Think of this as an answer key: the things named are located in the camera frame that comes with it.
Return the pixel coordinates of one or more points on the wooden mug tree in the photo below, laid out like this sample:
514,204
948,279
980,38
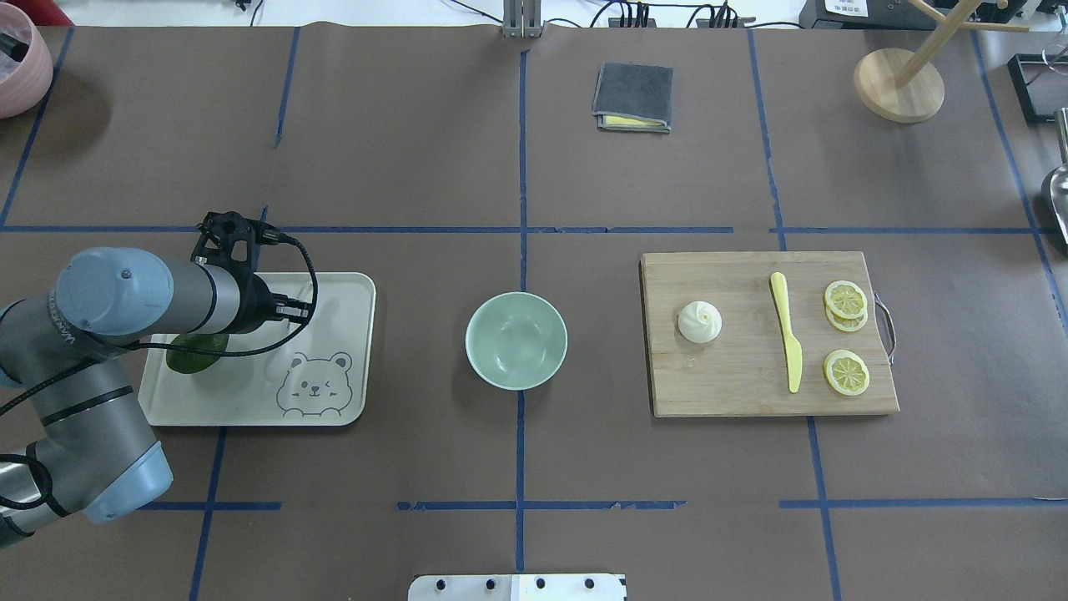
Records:
902,85

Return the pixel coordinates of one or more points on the cream bear tray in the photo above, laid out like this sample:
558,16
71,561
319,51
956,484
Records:
277,376

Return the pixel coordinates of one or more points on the mint green bowl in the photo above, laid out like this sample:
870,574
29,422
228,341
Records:
516,341

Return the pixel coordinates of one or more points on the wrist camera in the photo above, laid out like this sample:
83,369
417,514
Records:
231,241

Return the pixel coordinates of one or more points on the grey folded cloth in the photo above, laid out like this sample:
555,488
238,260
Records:
633,97

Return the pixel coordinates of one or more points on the white steamed bun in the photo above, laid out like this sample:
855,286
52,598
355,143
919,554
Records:
699,322

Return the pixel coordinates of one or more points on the steel scoop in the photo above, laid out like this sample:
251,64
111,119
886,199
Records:
1053,198

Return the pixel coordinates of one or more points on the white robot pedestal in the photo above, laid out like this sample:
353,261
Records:
520,586

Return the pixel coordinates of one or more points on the white ceramic spoon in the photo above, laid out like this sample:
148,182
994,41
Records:
308,292

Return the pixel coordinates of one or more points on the dark glass rack tray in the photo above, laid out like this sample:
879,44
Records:
1041,91

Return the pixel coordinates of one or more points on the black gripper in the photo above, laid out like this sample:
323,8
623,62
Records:
253,300

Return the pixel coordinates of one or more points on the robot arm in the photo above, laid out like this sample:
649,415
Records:
100,457

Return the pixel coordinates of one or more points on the wooden cutting board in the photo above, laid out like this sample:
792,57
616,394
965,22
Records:
742,373

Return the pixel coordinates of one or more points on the aluminium frame post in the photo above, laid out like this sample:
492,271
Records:
522,19

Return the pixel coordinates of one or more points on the pink ice bowl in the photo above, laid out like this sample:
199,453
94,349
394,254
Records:
26,82

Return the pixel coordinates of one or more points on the lemon slice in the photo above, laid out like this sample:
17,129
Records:
846,324
846,300
846,372

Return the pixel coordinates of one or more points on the yellow plastic knife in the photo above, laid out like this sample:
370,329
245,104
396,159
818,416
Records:
793,351

